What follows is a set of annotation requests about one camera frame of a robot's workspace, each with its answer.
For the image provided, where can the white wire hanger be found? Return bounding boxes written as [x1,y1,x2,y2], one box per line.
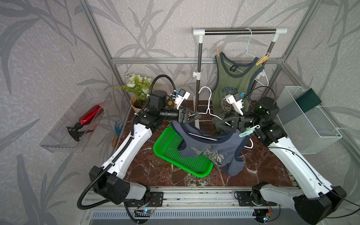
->
[194,86,254,149]
[244,28,270,86]

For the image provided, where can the mint green clothespin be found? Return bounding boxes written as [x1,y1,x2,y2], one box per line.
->
[239,125,260,137]

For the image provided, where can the navy blue tank top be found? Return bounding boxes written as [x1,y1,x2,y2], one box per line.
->
[171,121,250,177]

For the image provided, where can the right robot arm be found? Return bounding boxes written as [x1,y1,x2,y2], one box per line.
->
[214,86,347,225]

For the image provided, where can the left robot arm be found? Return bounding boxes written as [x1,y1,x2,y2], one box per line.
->
[77,75,201,210]

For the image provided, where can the green tank top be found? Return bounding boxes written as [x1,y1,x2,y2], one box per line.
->
[211,52,264,115]

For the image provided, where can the green plastic basket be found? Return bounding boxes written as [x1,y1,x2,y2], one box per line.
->
[153,126,214,178]

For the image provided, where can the potted artificial flower plant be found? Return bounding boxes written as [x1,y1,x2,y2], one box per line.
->
[111,73,152,113]

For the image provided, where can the wooden clothespin left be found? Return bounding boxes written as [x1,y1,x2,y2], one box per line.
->
[216,46,221,57]

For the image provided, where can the wooden clothespin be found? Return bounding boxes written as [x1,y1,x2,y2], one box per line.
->
[256,52,270,66]
[216,46,221,57]

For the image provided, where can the wooden clothespin right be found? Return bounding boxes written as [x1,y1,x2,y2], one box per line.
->
[256,52,270,66]

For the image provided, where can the dark green cloth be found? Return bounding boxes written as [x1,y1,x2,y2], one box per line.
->
[295,88,322,113]

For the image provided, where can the metal clothes rack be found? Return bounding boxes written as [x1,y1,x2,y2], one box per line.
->
[192,28,288,112]

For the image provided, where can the red spray bottle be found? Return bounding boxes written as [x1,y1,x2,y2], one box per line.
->
[67,103,104,142]

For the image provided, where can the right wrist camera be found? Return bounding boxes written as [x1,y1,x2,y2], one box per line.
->
[225,92,245,115]

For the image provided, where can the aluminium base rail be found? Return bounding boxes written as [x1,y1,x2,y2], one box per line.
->
[81,187,299,210]

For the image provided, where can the white wire mesh basket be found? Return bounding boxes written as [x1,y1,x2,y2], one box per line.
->
[277,86,342,155]

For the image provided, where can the clear plastic wall shelf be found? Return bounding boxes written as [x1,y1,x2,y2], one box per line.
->
[40,88,113,153]

